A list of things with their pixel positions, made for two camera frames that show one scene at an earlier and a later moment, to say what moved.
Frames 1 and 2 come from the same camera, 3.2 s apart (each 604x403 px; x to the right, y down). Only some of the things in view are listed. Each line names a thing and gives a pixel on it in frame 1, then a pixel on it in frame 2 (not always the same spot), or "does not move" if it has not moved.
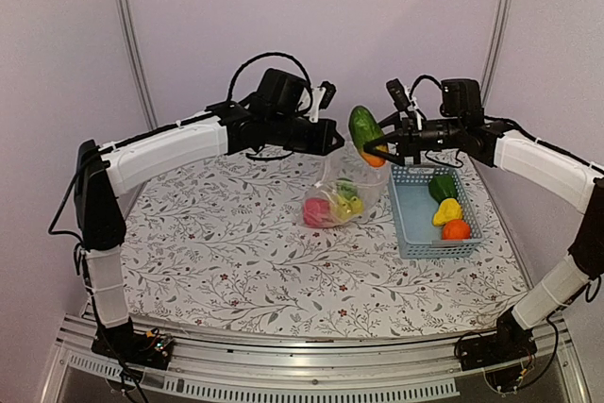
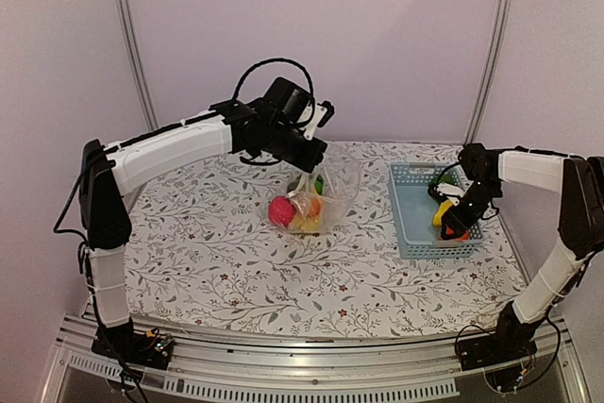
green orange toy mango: x=364 y=127 → x=315 y=207
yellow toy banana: x=344 y=209 → x=299 y=224
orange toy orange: x=456 y=230 does not move
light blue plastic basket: x=413 y=209 does not move
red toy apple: x=317 y=212 → x=281 y=209
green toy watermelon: x=346 y=189 → x=319 y=184
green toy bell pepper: x=442 y=187 does not move
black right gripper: x=409 y=141 → x=460 y=223
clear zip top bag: x=347 y=193 → x=314 y=202
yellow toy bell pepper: x=448 y=210 does not move
